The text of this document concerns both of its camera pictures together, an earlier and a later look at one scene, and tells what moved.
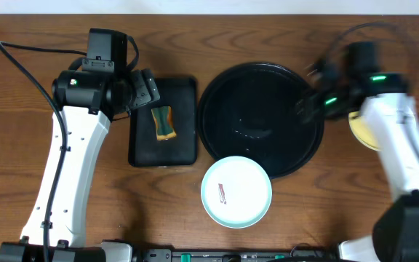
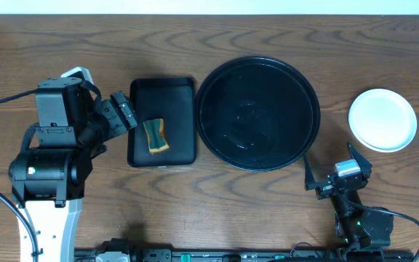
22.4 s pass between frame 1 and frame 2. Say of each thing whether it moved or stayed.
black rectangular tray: stayed
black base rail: stayed
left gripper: moved
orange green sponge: moved
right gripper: moved
